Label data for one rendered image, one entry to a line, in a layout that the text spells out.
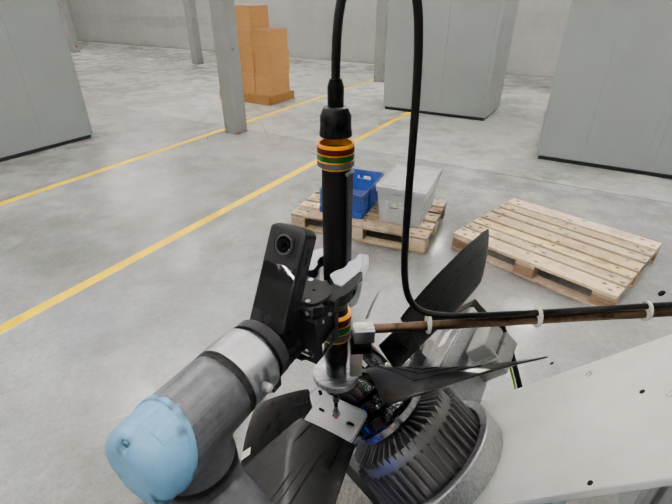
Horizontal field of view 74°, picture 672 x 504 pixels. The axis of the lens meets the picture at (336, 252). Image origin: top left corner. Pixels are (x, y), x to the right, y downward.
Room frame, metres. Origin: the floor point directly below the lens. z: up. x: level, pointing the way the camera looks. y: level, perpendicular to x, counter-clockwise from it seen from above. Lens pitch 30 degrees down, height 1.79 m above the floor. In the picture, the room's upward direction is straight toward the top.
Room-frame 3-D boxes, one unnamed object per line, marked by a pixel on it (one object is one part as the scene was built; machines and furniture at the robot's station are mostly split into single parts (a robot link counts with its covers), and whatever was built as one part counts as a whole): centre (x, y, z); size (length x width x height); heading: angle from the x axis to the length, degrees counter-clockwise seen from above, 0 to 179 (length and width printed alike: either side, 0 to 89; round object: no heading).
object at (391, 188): (3.49, -0.61, 0.31); 0.60 x 0.42 x 0.33; 157
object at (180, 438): (0.26, 0.13, 1.46); 0.11 x 0.08 x 0.09; 150
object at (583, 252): (3.04, -1.71, 0.07); 1.20 x 1.00 x 0.15; 44
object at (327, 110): (0.50, 0.00, 1.48); 0.04 x 0.04 x 0.46
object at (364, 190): (3.68, -0.15, 0.25); 0.60 x 0.41 x 0.22; 157
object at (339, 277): (0.47, -0.02, 1.46); 0.09 x 0.03 x 0.06; 140
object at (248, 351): (0.33, 0.09, 1.46); 0.08 x 0.05 x 0.08; 60
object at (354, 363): (0.50, -0.01, 1.33); 0.09 x 0.07 x 0.10; 95
